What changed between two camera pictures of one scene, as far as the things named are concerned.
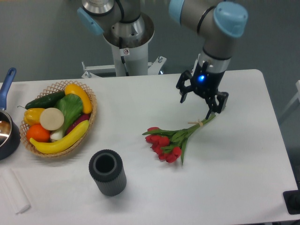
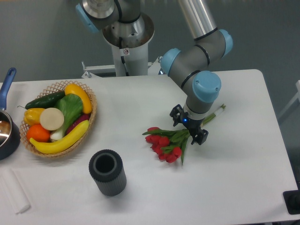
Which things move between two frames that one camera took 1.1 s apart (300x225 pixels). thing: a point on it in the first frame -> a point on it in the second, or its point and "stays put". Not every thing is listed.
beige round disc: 51,119 stays put
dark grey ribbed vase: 107,168 stays put
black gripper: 205,83 -> 198,135
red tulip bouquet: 169,145 stays put
